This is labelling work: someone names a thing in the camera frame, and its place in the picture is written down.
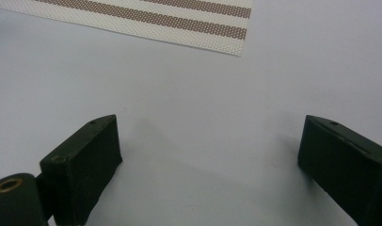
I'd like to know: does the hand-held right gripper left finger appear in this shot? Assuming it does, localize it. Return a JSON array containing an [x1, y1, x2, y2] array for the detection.
[[39, 114, 123, 226]]

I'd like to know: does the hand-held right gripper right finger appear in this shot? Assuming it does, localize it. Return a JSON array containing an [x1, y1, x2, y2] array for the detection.
[[297, 114, 382, 226]]

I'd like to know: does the striped woven placemat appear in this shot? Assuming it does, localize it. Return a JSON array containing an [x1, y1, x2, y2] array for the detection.
[[0, 0, 255, 57]]

